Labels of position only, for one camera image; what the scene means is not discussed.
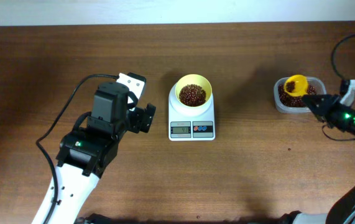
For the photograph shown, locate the yellow measuring scoop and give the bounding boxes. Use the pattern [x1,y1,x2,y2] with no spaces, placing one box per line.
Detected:
[284,75,308,97]

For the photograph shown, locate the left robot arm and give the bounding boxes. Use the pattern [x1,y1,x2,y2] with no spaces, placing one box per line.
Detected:
[33,80,156,223]

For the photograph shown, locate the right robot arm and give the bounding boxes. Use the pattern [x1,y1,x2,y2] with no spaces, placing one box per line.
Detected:
[279,95,355,223]

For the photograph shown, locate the white digital kitchen scale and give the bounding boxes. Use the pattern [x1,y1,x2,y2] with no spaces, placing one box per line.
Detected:
[168,84,216,141]

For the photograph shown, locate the red beans in bowl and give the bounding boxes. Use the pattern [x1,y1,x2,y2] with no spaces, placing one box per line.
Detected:
[178,84,206,107]

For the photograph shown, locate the pale yellow plastic bowl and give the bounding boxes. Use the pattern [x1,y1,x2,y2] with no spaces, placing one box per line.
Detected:
[174,74,213,108]

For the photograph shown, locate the clear plastic food container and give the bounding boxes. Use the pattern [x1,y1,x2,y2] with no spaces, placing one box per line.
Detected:
[274,77,326,114]

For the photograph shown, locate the red beans in container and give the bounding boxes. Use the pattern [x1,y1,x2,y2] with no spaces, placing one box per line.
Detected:
[278,85,306,108]

